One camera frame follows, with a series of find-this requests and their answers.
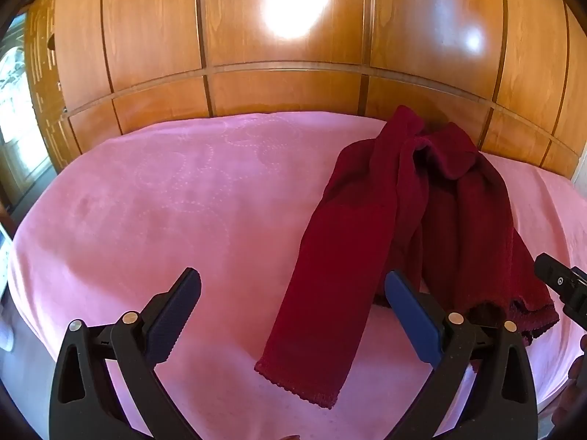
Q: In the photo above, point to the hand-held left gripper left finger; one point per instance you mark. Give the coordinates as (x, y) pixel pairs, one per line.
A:
(176, 311)

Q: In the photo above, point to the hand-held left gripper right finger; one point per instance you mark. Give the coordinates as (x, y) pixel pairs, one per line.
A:
(412, 321)

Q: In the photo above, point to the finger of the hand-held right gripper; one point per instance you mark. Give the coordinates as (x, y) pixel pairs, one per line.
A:
(562, 282)

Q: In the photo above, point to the dark red knit sweater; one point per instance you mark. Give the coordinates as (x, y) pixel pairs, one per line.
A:
(348, 238)

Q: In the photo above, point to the person's right hand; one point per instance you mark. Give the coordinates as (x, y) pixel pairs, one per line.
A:
(575, 376)

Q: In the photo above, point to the pink blanket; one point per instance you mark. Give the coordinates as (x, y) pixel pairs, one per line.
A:
(137, 220)

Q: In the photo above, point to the wooden wardrobe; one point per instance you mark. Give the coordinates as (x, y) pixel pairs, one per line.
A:
(284, 110)

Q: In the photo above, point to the window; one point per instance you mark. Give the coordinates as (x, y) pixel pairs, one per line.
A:
(18, 114)

